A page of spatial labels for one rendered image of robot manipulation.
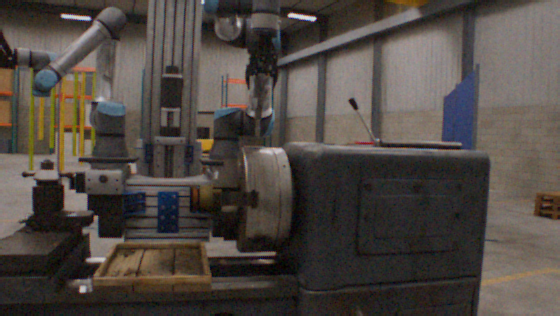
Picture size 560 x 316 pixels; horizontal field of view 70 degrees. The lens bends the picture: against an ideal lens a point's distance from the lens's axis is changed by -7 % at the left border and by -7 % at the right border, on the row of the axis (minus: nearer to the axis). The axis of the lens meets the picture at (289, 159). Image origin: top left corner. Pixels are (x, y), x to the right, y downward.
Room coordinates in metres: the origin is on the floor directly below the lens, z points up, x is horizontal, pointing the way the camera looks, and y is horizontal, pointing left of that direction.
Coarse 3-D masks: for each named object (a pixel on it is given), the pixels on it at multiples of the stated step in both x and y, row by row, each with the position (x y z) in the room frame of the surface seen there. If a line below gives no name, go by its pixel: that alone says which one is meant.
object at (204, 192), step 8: (192, 192) 1.19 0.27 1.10; (200, 192) 1.19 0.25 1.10; (208, 192) 1.20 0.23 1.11; (216, 192) 1.22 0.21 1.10; (192, 200) 1.18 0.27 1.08; (200, 200) 1.19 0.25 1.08; (208, 200) 1.19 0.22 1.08; (192, 208) 1.19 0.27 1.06; (200, 208) 1.19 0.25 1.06; (208, 208) 1.20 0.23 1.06; (216, 208) 1.22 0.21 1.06
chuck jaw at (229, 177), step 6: (228, 162) 1.31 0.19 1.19; (234, 162) 1.31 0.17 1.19; (228, 168) 1.29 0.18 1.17; (234, 168) 1.30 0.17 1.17; (222, 174) 1.28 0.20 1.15; (228, 174) 1.28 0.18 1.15; (234, 174) 1.28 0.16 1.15; (216, 180) 1.26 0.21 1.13; (222, 180) 1.26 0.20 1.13; (228, 180) 1.27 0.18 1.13; (234, 180) 1.27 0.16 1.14; (216, 186) 1.24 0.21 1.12; (222, 186) 1.25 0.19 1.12; (228, 186) 1.25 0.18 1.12; (234, 186) 1.26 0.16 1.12; (228, 192) 1.27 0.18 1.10
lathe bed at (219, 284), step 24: (96, 264) 1.21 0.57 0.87; (216, 264) 1.29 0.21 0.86; (240, 264) 1.30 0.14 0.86; (264, 264) 1.32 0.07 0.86; (72, 288) 1.01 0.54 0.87; (216, 288) 1.08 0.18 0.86; (240, 288) 1.09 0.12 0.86; (264, 288) 1.10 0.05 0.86; (288, 288) 1.12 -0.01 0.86; (0, 312) 0.96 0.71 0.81; (24, 312) 0.97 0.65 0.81; (48, 312) 0.98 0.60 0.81; (72, 312) 1.00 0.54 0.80; (96, 312) 1.01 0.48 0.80; (120, 312) 1.03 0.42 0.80; (144, 312) 1.04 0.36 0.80; (168, 312) 1.06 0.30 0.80; (192, 312) 1.07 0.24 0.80; (216, 312) 1.09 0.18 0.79; (240, 312) 1.11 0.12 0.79; (264, 312) 1.12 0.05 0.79; (288, 312) 1.14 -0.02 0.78
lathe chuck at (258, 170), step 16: (240, 160) 1.24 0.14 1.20; (256, 160) 1.17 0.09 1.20; (272, 160) 1.18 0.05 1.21; (240, 176) 1.24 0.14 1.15; (256, 176) 1.13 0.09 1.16; (272, 176) 1.14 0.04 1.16; (272, 192) 1.12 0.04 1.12; (240, 208) 1.21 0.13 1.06; (256, 208) 1.11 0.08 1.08; (272, 208) 1.12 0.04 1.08; (240, 224) 1.20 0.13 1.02; (256, 224) 1.11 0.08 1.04; (272, 224) 1.13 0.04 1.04; (240, 240) 1.20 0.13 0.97; (272, 240) 1.15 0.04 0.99
